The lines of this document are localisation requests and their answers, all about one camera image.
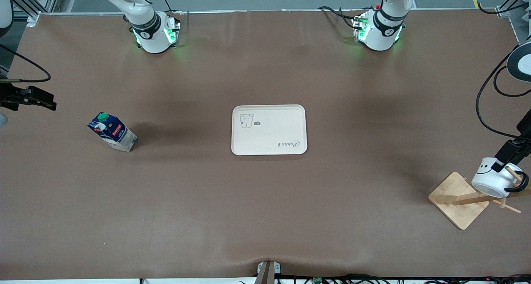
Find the white smiley cup black handle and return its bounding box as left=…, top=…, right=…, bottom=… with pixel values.
left=472, top=157, right=529, bottom=199

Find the blue milk carton green cap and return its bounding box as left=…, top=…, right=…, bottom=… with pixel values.
left=87, top=112, right=138, bottom=152

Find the wooden cup stand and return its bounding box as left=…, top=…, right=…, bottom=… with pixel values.
left=428, top=166, right=531, bottom=230

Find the cream rabbit print tray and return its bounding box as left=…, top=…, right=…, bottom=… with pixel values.
left=231, top=104, right=308, bottom=156

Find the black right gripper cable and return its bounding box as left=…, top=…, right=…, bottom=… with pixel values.
left=0, top=44, right=51, bottom=84

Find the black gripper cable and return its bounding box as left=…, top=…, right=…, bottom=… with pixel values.
left=0, top=44, right=51, bottom=84
left=476, top=0, right=525, bottom=138

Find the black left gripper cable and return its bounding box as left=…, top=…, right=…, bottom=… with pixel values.
left=476, top=0, right=525, bottom=138

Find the aluminium frame profile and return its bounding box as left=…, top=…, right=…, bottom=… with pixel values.
left=12, top=0, right=63, bottom=27
left=496, top=0, right=531, bottom=42

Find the black right arm base cable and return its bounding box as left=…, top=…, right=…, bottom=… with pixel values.
left=155, top=0, right=183, bottom=16

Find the black arm base cable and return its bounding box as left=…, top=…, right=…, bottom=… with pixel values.
left=318, top=5, right=362, bottom=30
left=155, top=0, right=183, bottom=16

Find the black left arm base cable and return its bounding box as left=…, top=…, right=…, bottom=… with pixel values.
left=318, top=5, right=362, bottom=30

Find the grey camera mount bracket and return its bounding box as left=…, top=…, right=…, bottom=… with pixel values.
left=254, top=261, right=281, bottom=284

